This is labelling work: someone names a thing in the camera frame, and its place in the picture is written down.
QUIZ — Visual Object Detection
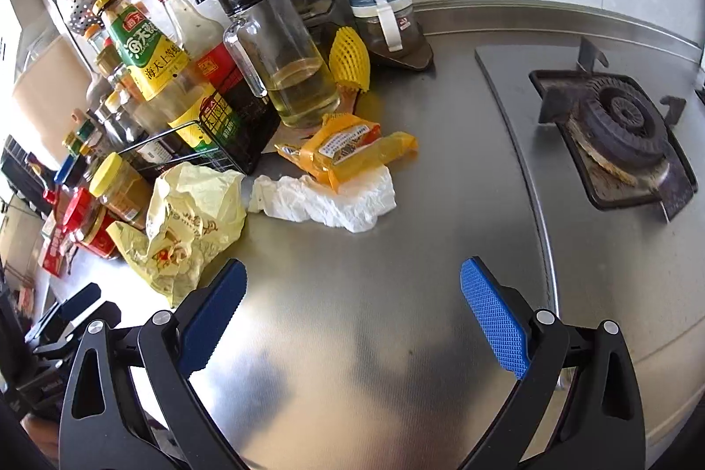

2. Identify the orange snack wrapper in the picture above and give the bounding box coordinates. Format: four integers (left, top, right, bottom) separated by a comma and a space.
274, 112, 420, 191

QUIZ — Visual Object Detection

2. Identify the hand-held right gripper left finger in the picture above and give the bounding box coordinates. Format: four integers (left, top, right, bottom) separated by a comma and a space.
59, 258, 248, 470

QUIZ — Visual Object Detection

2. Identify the clear bottle brown cap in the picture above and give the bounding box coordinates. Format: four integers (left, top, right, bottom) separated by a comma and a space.
96, 43, 133, 88

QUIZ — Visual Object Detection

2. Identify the cream cutting board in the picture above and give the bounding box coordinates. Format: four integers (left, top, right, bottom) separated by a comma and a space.
12, 32, 107, 141

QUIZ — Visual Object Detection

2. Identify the steel shaker bottle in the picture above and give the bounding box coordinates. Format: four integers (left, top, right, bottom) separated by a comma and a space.
87, 105, 122, 143

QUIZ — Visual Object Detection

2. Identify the large soy sauce bottle red cap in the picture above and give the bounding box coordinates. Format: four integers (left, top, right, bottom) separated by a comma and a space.
152, 0, 283, 175

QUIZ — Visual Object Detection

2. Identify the yellow lid jar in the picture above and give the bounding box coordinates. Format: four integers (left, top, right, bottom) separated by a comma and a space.
88, 153, 153, 229

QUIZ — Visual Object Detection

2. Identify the red box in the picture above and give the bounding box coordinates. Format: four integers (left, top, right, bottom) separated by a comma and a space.
40, 221, 71, 279

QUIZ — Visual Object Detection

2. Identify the green label bottle yellow cap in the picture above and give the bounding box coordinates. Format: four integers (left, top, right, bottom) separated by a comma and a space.
92, 0, 222, 163

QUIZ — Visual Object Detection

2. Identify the small dark sauce bottle yellow cap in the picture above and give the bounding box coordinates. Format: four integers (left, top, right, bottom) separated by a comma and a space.
104, 89, 136, 121

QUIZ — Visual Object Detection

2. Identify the black wire basket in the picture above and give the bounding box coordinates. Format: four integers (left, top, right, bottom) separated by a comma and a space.
117, 116, 261, 175

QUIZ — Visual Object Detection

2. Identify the black dish rack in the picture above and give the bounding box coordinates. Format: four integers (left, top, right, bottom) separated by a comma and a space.
0, 133, 52, 218

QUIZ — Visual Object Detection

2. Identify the white tissue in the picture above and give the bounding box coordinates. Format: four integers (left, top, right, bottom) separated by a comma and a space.
249, 166, 398, 234

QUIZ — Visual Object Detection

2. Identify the gas stove burner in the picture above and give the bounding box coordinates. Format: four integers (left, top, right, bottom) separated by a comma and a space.
527, 37, 700, 224

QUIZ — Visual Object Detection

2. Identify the orange cap bottle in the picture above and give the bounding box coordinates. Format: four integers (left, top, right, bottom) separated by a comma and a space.
85, 23, 112, 59

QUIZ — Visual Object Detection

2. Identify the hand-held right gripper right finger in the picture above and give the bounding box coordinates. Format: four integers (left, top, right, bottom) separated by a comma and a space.
460, 257, 646, 470

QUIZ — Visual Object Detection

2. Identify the green cap spice bottle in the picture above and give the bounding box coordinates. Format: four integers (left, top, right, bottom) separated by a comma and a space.
74, 118, 96, 157

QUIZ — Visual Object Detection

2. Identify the steel gas stove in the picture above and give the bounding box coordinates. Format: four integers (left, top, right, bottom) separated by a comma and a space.
474, 34, 705, 455

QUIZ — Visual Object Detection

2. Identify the yellow printed plastic bag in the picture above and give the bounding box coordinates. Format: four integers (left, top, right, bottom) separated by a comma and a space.
106, 162, 247, 309

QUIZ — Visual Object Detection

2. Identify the glass oil jug black lid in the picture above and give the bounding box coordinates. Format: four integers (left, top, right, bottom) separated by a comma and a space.
195, 0, 343, 130

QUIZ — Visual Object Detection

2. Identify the large red lid jar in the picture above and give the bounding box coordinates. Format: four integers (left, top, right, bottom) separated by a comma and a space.
65, 188, 121, 260

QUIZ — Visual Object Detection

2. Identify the yellow foam fruit net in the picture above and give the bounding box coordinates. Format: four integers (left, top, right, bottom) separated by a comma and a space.
328, 24, 371, 95

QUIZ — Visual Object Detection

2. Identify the glass jar blue lid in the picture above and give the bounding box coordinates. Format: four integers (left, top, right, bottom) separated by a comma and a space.
348, 0, 415, 53

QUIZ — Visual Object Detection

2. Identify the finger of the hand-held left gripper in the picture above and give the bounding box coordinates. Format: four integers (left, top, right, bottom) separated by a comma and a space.
25, 301, 122, 356
33, 283, 103, 333

